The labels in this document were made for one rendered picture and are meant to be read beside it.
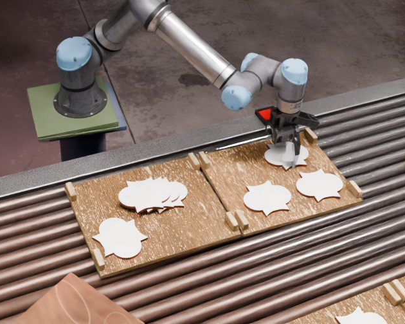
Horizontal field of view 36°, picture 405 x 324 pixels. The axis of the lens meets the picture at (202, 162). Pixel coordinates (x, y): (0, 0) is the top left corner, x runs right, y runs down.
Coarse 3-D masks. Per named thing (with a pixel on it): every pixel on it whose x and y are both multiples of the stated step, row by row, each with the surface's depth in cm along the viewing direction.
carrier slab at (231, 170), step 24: (264, 144) 204; (312, 144) 206; (216, 168) 194; (240, 168) 195; (264, 168) 196; (312, 168) 197; (336, 168) 198; (216, 192) 188; (240, 192) 187; (264, 216) 180; (288, 216) 181; (312, 216) 183
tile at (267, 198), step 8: (264, 184) 189; (248, 192) 186; (256, 192) 186; (264, 192) 186; (272, 192) 186; (280, 192) 187; (288, 192) 187; (248, 200) 183; (256, 200) 183; (264, 200) 184; (272, 200) 184; (280, 200) 184; (288, 200) 184; (248, 208) 182; (256, 208) 181; (264, 208) 181; (272, 208) 181; (280, 208) 182; (288, 208) 182
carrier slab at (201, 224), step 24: (144, 168) 191; (168, 168) 192; (192, 168) 193; (96, 192) 182; (192, 192) 185; (96, 216) 175; (120, 216) 176; (144, 216) 176; (168, 216) 177; (192, 216) 178; (216, 216) 179; (168, 240) 170; (192, 240) 171; (216, 240) 172; (96, 264) 162; (120, 264) 163; (144, 264) 165
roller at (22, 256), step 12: (384, 144) 212; (396, 144) 213; (348, 156) 206; (360, 156) 207; (372, 156) 209; (60, 240) 170; (72, 240) 170; (84, 240) 171; (12, 252) 165; (24, 252) 166; (36, 252) 166; (48, 252) 168; (0, 264) 163; (12, 264) 164
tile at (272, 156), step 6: (270, 150) 201; (276, 150) 201; (282, 150) 201; (300, 150) 202; (306, 150) 202; (264, 156) 199; (270, 156) 199; (276, 156) 199; (300, 156) 200; (306, 156) 200; (270, 162) 197; (276, 162) 197; (282, 162) 197; (288, 162) 197; (300, 162) 198; (288, 168) 196
